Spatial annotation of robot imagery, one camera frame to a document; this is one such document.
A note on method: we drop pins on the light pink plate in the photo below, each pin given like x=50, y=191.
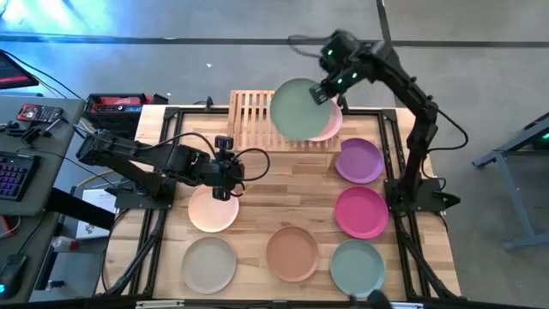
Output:
x=335, y=124

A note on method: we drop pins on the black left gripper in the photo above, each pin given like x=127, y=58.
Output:
x=223, y=173

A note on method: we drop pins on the black aluminium table frame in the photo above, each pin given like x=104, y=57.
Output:
x=386, y=129

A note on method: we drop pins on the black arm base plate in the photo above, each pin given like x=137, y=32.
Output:
x=424, y=201
x=128, y=199

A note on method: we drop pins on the magenta plate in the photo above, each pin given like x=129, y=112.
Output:
x=361, y=212

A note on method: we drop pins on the grey metal stand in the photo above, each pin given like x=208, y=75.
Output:
x=514, y=193

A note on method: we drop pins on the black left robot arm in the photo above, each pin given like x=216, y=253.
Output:
x=128, y=152

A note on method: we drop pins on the small black frame clamp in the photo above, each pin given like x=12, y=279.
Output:
x=209, y=104
x=342, y=105

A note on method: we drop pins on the beige grey plate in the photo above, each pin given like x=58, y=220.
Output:
x=209, y=265

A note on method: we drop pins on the wooden slatted shelf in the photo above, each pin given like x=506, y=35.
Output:
x=253, y=124

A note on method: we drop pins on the backlit black keyboard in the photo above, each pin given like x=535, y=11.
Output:
x=17, y=176

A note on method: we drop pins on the teal plate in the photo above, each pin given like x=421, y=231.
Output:
x=357, y=268

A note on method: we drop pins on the red tool case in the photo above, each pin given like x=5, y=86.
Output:
x=116, y=103

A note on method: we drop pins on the white label strip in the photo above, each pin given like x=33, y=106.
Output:
x=158, y=304
x=403, y=305

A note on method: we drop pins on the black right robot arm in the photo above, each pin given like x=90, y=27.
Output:
x=418, y=141

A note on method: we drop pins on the clear bottle red cap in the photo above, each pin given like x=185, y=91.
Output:
x=64, y=244

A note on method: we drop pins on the grey side desk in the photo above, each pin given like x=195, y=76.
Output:
x=51, y=171

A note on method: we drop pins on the black desk support beam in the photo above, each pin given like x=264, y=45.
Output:
x=81, y=210

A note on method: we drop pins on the pale peach plate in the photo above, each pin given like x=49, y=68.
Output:
x=212, y=214

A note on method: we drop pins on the black handheld tool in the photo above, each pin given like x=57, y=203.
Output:
x=34, y=135

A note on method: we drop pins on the black computer mouse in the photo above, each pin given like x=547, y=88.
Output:
x=12, y=274

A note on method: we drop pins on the red black handheld device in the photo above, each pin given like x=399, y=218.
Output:
x=38, y=113

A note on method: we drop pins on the purple plate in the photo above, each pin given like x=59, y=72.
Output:
x=359, y=161

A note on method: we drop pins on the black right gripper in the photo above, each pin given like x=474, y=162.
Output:
x=343, y=73

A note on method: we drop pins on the white booklet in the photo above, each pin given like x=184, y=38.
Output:
x=100, y=198

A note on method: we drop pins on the sage green plate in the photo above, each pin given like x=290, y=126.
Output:
x=296, y=109

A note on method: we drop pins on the terracotta plate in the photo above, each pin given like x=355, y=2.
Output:
x=291, y=254

